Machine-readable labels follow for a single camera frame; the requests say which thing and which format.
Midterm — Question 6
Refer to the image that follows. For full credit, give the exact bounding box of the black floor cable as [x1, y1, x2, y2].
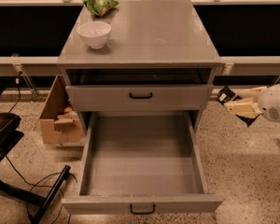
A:
[4, 154, 78, 224]

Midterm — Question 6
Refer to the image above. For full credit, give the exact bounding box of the white ceramic bowl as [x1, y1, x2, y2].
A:
[77, 21, 111, 49]

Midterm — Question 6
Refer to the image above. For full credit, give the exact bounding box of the black rxbar chocolate bar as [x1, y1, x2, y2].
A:
[217, 86, 256, 127]

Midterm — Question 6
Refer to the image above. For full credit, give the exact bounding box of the open grey bottom drawer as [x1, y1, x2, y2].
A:
[63, 111, 223, 215]

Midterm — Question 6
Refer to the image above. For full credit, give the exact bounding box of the metal railing beam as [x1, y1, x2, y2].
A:
[0, 56, 280, 77]

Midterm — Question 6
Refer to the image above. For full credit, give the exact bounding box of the green chip bag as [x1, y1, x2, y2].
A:
[82, 0, 119, 17]

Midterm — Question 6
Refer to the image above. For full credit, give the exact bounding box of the closed grey middle drawer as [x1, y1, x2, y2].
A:
[66, 85, 213, 111]

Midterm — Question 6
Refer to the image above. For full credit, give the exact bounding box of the black stand frame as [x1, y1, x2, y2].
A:
[0, 89, 71, 224]

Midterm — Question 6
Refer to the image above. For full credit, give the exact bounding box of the grey drawer cabinet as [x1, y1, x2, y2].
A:
[56, 0, 224, 133]

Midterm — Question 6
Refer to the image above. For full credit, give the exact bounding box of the brown cardboard box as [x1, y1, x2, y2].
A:
[39, 75, 84, 145]

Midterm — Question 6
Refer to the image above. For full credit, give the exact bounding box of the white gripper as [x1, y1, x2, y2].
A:
[224, 84, 280, 122]

